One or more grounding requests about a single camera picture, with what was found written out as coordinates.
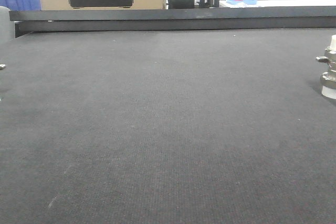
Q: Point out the silver valve with white caps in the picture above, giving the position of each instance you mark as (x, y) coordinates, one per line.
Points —
(327, 79)

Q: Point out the blue tray with pink block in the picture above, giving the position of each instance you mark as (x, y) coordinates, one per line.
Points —
(240, 0)

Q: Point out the black conveyor side rail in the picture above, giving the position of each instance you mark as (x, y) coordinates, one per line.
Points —
(99, 21)

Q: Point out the black conveyor belt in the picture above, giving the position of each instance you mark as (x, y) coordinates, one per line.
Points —
(224, 126)

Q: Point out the white background table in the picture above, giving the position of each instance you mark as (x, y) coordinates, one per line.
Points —
(274, 3)

